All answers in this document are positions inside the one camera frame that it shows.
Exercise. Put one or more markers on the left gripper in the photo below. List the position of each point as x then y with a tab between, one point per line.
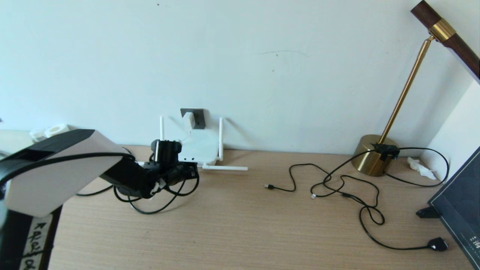
176	174

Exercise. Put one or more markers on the white paper roll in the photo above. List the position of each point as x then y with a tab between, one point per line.
56	130

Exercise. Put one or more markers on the grey wall power socket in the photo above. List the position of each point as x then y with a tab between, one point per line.
200	119

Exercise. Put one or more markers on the brass desk lamp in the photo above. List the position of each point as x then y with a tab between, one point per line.
369	157

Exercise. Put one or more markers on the crumpled white tissue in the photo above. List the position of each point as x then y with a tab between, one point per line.
422	168

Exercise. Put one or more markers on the dark monitor screen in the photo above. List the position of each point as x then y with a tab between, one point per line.
461	210

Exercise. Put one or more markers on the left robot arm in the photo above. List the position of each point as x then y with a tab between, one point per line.
67	172

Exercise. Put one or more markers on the white wifi router with antennas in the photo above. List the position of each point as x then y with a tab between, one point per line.
204	148

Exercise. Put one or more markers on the white power adapter block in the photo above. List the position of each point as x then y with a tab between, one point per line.
188	120

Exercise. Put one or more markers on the black plastic clip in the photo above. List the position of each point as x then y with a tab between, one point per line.
427	213

